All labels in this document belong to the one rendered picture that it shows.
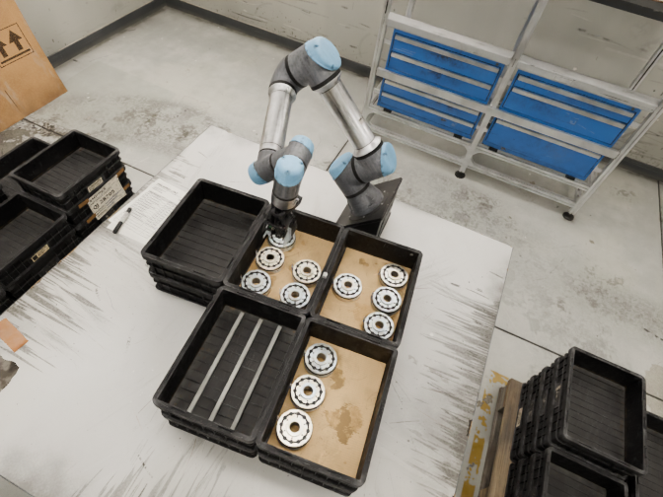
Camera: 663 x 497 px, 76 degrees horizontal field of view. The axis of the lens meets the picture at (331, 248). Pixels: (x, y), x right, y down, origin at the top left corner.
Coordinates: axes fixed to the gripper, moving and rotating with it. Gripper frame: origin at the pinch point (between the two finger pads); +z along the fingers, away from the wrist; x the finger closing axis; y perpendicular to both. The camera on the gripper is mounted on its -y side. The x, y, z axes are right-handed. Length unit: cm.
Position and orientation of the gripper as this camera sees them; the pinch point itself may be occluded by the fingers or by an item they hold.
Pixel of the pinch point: (278, 236)
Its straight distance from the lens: 141.7
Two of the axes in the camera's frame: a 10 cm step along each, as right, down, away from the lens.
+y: -3.3, 7.3, -6.0
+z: -2.1, 5.6, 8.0
